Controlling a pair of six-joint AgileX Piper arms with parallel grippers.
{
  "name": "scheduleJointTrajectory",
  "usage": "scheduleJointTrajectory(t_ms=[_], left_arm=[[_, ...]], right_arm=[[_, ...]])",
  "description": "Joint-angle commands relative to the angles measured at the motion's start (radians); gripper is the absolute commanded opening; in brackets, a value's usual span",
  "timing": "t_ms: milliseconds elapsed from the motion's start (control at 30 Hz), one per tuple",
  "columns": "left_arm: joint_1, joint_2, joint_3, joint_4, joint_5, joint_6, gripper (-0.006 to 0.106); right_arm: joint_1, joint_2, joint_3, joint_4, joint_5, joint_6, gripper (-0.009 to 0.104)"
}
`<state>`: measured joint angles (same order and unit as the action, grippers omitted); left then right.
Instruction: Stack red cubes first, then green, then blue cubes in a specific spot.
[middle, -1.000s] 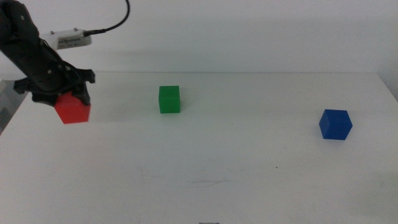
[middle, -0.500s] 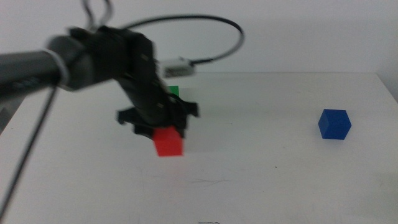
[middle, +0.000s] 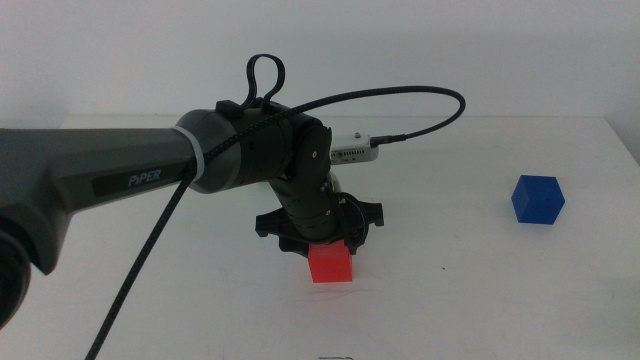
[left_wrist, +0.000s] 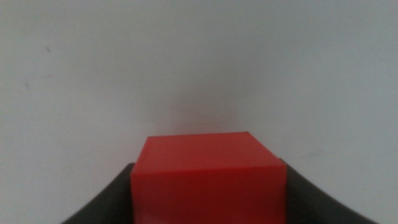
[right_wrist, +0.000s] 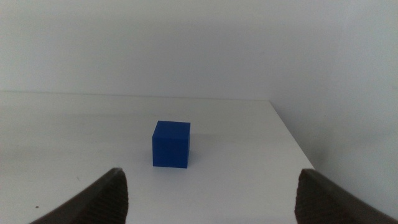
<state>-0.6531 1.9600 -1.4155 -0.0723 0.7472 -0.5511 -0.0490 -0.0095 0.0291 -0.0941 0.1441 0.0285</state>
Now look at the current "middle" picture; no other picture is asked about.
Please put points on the blue cube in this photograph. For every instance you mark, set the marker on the blue cube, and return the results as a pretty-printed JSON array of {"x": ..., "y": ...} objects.
[{"x": 538, "y": 200}]

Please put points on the red cube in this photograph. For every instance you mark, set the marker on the red cube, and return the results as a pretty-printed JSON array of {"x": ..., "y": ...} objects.
[{"x": 330, "y": 264}]

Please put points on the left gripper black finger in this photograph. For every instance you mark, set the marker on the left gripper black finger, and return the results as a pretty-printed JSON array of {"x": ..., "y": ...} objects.
[
  {"x": 356, "y": 240},
  {"x": 295, "y": 247}
]

